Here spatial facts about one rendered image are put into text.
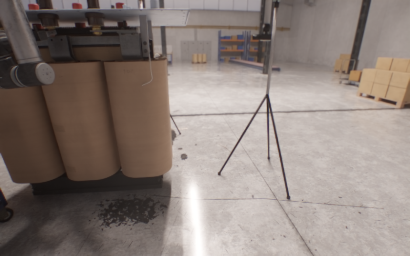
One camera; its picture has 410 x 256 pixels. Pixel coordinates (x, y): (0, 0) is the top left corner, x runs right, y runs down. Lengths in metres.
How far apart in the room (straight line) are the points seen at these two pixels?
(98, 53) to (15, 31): 0.53
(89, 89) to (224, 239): 1.33
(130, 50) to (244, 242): 1.43
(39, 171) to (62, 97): 0.64
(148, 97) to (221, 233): 1.04
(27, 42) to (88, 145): 0.76
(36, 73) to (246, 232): 1.50
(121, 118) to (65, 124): 0.38
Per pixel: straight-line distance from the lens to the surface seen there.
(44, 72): 1.22
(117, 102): 1.48
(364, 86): 6.73
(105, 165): 1.73
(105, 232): 1.64
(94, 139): 1.63
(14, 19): 1.23
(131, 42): 1.44
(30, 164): 1.94
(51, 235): 1.80
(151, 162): 1.61
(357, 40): 13.43
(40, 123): 1.82
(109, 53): 1.57
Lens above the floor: 1.15
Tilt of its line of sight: 22 degrees down
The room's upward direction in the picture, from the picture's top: straight up
